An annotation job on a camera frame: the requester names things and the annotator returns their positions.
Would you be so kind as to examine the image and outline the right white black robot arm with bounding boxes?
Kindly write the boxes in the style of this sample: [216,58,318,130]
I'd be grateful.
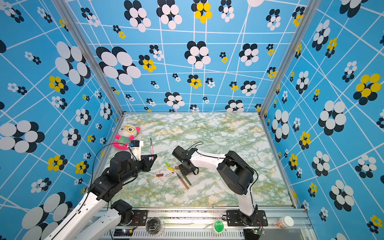
[172,146,259,218]

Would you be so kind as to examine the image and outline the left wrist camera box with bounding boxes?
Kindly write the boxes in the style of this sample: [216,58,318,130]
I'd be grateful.
[130,140,144,161]

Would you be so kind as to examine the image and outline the pink gel pen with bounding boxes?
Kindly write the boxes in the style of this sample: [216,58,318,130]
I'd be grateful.
[150,138,155,161]

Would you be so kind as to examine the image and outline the green push button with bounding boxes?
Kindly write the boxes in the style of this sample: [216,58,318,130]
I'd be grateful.
[212,220,225,234]

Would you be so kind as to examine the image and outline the white pink plush toy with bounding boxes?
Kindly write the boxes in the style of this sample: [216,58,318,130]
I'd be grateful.
[113,125,141,151]

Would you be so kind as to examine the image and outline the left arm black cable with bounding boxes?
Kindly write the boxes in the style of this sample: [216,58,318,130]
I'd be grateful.
[89,142,133,193]

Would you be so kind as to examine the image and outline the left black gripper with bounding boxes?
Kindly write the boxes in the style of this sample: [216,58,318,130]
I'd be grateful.
[121,153,158,184]

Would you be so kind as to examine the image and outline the green gel pen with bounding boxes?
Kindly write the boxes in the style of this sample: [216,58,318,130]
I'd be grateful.
[181,173,192,186]

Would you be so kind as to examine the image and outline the white orange bottle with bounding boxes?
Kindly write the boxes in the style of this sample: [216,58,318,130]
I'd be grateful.
[277,216,295,229]

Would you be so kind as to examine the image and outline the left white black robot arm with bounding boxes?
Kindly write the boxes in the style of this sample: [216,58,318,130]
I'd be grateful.
[46,151,157,240]

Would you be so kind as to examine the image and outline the aluminium front frame rail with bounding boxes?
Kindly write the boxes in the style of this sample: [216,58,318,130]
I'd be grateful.
[133,206,313,230]

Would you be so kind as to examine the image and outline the brown gel pen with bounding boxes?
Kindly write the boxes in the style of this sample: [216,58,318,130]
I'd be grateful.
[177,173,189,190]

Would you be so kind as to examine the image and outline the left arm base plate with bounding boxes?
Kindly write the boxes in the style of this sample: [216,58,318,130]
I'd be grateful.
[120,210,149,227]

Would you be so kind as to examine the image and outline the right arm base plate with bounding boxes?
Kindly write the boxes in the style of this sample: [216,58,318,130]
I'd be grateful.
[224,210,268,227]

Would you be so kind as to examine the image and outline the white pen brown tip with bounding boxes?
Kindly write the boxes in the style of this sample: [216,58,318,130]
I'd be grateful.
[153,172,175,184]

